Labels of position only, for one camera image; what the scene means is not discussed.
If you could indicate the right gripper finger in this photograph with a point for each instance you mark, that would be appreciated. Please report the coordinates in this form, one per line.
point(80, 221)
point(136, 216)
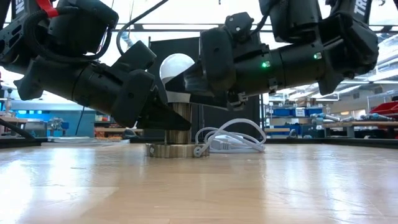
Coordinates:
point(189, 88)

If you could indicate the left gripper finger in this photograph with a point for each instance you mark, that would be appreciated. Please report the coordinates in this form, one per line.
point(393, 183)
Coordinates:
point(164, 121)

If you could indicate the white light bulb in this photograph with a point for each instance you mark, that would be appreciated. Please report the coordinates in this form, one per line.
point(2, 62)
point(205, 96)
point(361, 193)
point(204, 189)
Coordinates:
point(175, 67)

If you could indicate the brass lamp base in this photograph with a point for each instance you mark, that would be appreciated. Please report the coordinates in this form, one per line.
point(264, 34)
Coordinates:
point(177, 149)

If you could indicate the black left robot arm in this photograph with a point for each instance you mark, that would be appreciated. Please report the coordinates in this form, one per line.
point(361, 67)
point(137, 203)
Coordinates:
point(77, 28)

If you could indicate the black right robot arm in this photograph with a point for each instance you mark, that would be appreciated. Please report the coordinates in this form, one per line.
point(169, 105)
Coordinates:
point(342, 37)

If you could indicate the low shelf with orange items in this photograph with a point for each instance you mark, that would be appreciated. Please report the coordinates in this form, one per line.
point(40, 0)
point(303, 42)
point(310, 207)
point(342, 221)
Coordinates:
point(105, 130)

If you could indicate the blue storage bin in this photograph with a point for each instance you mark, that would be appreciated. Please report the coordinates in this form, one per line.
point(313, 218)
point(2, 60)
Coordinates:
point(283, 112)
point(314, 111)

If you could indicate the small wooden table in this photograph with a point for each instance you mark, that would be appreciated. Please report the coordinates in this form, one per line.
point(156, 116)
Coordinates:
point(12, 119)

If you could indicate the long wooden workbench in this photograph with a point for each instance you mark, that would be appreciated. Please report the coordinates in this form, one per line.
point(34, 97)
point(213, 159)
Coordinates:
point(357, 124)

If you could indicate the red storage bin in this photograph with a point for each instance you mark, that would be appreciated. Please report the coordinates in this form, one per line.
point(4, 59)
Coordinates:
point(387, 109)

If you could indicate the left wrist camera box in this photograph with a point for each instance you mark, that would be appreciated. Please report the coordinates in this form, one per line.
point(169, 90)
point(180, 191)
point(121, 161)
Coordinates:
point(136, 57)

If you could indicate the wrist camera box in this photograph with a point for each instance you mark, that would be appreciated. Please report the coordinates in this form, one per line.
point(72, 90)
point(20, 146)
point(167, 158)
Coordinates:
point(239, 26)
point(136, 57)

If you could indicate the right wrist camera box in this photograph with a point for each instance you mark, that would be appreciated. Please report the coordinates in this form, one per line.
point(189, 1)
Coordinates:
point(239, 26)

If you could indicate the black overhead frame beam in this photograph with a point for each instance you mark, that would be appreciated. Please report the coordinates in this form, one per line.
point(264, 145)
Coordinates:
point(174, 30)

